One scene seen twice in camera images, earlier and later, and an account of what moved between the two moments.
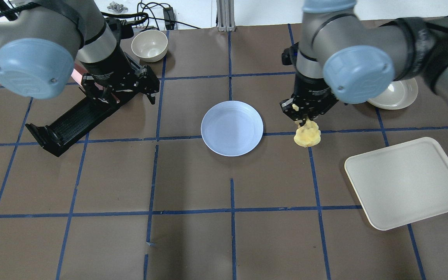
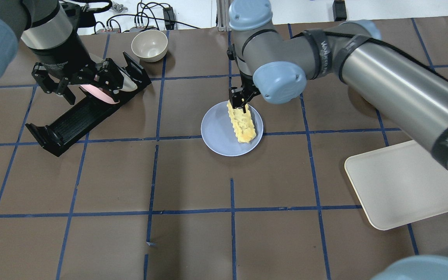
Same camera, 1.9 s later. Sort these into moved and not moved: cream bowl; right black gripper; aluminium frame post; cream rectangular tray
Moved: right black gripper
Not moved: cream bowl; cream rectangular tray; aluminium frame post
